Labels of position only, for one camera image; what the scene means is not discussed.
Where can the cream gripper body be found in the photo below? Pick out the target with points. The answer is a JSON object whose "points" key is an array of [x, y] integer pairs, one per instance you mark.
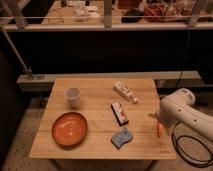
{"points": [[154, 115]]}

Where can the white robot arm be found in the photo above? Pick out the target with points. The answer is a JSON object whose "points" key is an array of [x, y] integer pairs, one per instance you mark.
{"points": [[178, 107]]}

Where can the orange ceramic bowl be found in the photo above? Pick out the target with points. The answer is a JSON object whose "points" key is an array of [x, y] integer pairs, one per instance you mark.
{"points": [[69, 129]]}

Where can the black and red box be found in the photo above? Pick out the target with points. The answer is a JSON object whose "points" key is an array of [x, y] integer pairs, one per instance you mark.
{"points": [[119, 114]]}

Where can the white tube bottle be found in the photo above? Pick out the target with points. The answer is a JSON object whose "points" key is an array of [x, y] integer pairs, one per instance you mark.
{"points": [[125, 92]]}

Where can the blue sponge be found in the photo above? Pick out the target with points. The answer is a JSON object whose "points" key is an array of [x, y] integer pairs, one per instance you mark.
{"points": [[122, 137]]}

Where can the wooden table board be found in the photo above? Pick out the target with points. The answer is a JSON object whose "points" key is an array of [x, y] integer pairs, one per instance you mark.
{"points": [[95, 106]]}

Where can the white plastic cup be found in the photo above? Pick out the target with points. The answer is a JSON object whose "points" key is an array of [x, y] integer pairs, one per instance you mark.
{"points": [[72, 95]]}

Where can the diagonal metal pole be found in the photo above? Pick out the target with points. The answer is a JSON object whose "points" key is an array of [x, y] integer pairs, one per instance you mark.
{"points": [[26, 69]]}

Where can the grey metal rail beam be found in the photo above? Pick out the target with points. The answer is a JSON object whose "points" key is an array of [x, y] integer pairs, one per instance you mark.
{"points": [[165, 79]]}

